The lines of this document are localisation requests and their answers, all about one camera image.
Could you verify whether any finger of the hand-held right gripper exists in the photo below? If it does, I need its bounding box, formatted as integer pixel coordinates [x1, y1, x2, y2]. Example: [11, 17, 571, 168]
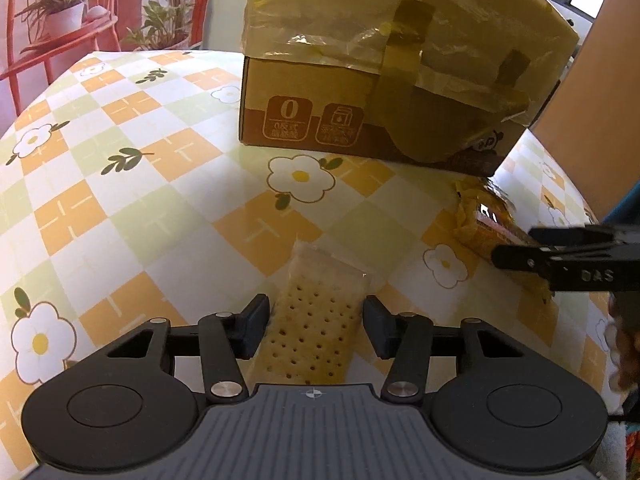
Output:
[491, 242, 556, 281]
[528, 224, 640, 247]

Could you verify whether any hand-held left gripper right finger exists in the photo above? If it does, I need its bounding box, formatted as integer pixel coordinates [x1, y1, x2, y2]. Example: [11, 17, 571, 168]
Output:
[362, 295, 540, 404]

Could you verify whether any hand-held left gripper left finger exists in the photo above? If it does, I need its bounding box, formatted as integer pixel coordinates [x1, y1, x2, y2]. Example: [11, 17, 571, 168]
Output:
[91, 294, 271, 404]

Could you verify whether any yellow snack packet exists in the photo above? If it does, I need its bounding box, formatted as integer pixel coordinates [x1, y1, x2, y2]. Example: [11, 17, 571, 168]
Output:
[454, 177, 559, 307]

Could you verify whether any clear cracker packet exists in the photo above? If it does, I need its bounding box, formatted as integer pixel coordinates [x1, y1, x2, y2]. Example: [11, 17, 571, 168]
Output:
[240, 240, 374, 387]

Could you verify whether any taped cardboard box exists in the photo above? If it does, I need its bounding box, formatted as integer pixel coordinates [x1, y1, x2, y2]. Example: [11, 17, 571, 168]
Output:
[237, 0, 581, 178]

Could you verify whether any brown wooden panel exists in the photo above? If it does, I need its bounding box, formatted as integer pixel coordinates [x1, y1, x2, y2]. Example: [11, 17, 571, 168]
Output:
[531, 0, 640, 224]

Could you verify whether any floral checkered tablecloth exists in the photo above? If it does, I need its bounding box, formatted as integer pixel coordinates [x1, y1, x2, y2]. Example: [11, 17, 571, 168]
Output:
[0, 50, 626, 461]

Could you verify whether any printed room backdrop cloth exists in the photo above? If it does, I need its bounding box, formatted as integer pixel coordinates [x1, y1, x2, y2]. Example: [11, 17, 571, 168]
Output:
[0, 0, 257, 134]

